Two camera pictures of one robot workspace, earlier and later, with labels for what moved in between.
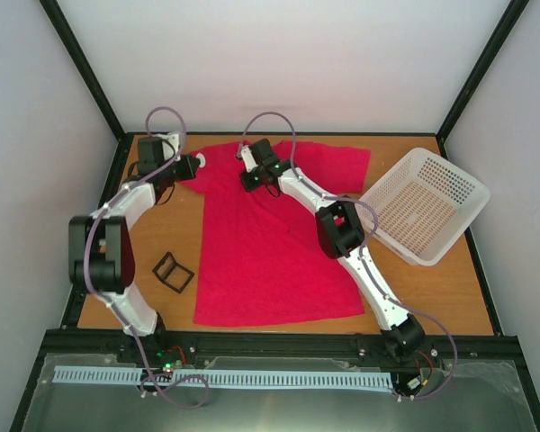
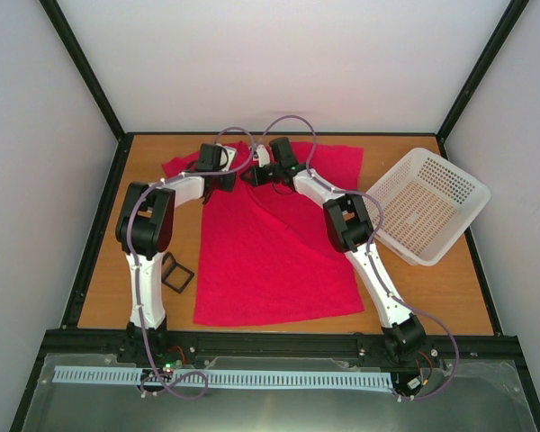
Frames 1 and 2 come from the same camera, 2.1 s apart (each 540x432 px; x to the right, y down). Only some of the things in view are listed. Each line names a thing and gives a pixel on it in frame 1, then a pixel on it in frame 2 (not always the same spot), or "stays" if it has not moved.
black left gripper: [188, 169] → [229, 184]
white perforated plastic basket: [423, 205] stays
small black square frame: [173, 274] stays
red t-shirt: [262, 256] stays
